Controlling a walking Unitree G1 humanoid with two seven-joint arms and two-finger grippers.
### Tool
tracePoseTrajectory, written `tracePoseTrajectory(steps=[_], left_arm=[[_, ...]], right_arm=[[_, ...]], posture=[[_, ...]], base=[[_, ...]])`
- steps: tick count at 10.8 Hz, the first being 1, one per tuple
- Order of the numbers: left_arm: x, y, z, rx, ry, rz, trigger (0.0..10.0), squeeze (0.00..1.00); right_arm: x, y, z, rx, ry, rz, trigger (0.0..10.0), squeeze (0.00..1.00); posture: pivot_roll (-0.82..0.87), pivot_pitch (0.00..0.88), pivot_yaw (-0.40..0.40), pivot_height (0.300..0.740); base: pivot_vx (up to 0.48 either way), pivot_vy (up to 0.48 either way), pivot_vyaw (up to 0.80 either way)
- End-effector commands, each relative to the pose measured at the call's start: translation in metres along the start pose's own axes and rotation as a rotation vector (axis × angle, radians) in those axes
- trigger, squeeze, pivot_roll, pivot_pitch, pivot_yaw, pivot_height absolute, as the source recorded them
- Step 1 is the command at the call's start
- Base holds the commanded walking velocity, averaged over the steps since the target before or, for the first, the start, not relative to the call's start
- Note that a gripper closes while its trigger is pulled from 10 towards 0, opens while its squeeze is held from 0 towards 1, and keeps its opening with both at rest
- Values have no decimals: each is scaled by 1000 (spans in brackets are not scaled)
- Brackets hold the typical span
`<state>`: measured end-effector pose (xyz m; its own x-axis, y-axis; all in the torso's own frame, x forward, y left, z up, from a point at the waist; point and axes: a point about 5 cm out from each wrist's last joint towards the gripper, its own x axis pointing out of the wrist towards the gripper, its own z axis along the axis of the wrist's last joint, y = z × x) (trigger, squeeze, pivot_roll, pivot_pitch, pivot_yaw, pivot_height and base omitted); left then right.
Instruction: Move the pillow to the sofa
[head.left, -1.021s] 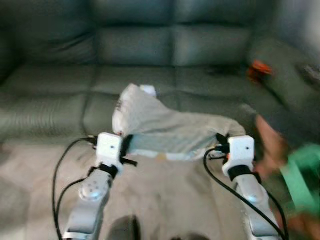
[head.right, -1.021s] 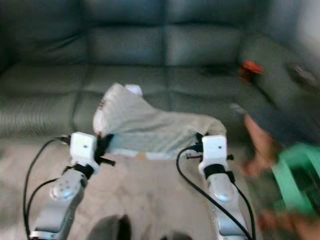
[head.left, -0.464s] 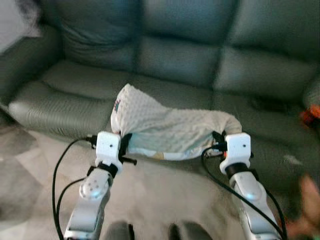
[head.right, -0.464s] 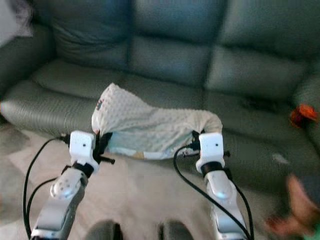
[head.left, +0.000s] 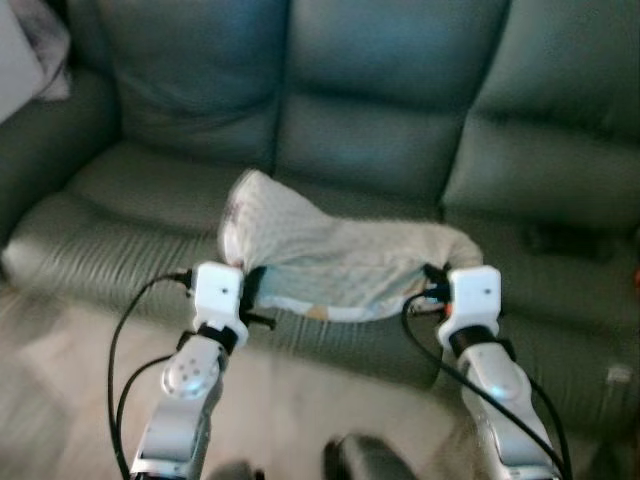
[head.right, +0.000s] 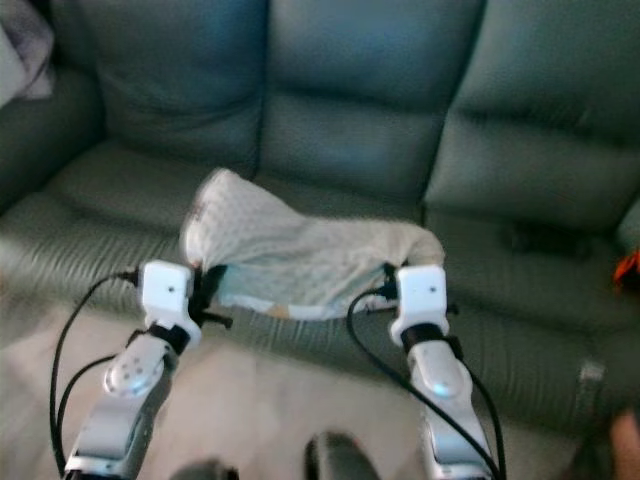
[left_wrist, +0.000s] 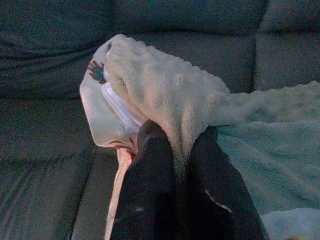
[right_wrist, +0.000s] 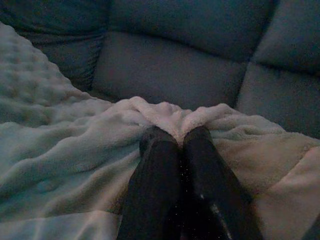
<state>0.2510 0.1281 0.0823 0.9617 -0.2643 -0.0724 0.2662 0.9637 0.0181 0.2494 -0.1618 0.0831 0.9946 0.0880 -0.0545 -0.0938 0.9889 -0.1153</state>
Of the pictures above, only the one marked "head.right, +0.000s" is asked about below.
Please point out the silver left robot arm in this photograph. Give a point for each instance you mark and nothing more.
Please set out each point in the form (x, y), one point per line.
(125, 395)

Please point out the black right robot leg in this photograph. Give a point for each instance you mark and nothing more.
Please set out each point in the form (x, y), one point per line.
(345, 458)

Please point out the black left robot leg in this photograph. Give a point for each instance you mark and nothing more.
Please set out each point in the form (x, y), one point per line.
(208, 470)

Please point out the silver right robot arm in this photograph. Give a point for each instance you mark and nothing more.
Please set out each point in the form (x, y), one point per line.
(445, 395)

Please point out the white grey blanket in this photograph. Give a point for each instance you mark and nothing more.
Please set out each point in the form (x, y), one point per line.
(25, 45)

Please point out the person hand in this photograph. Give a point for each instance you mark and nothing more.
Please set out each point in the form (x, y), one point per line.
(627, 448)

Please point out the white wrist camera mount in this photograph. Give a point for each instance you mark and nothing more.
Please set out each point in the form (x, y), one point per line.
(168, 292)
(423, 292)

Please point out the black robot leg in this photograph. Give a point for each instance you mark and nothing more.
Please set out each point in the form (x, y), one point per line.
(208, 470)
(345, 458)

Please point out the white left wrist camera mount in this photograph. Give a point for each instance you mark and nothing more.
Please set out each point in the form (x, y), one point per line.
(168, 292)

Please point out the dark green leather sofa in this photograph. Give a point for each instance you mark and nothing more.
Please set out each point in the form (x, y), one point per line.
(360, 110)

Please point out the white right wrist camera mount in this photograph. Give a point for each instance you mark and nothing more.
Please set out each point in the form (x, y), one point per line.
(423, 292)

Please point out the orange object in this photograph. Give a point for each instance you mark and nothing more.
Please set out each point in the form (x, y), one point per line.
(629, 270)

